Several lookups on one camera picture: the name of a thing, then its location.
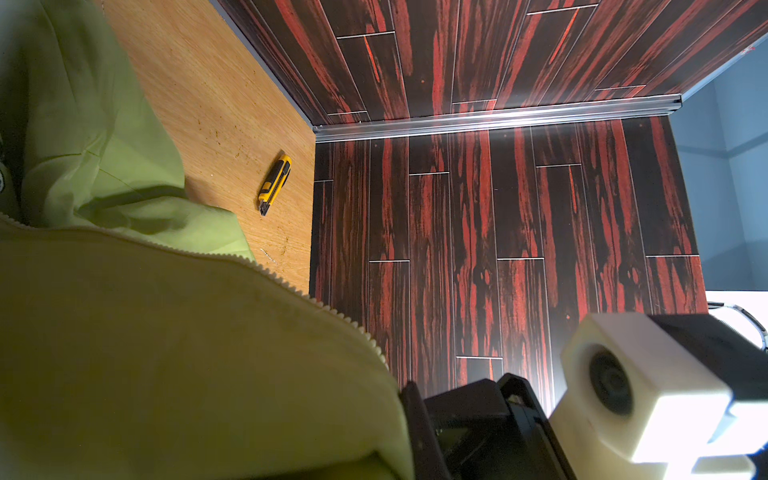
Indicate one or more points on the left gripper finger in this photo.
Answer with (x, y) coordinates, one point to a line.
(427, 456)

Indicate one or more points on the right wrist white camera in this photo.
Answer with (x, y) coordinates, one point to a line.
(661, 397)

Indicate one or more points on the green Snoopy zip jacket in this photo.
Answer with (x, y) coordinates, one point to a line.
(139, 337)

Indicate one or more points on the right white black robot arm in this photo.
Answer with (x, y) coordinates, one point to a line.
(647, 397)

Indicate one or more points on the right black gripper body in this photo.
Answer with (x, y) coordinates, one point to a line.
(496, 430)

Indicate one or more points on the yellow black utility knife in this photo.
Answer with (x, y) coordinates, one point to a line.
(273, 183)

